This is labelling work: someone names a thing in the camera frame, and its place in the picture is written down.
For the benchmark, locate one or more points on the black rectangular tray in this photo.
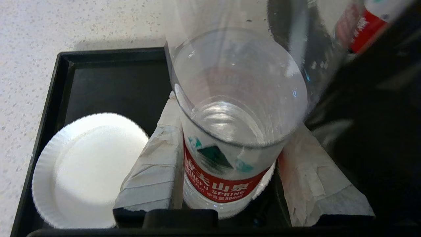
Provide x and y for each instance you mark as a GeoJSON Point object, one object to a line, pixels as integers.
{"type": "Point", "coordinates": [108, 82]}

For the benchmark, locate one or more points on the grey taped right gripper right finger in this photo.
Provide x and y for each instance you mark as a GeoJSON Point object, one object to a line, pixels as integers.
{"type": "Point", "coordinates": [315, 177]}

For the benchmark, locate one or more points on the black electric kettle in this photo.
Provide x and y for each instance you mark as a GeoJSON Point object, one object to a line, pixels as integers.
{"type": "Point", "coordinates": [378, 131]}

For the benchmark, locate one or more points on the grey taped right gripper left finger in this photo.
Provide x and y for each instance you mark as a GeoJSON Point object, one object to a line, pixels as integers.
{"type": "Point", "coordinates": [154, 164]}

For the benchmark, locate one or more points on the clear water bottle red cap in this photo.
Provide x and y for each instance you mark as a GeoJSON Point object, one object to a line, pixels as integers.
{"type": "Point", "coordinates": [236, 115]}
{"type": "Point", "coordinates": [366, 29]}

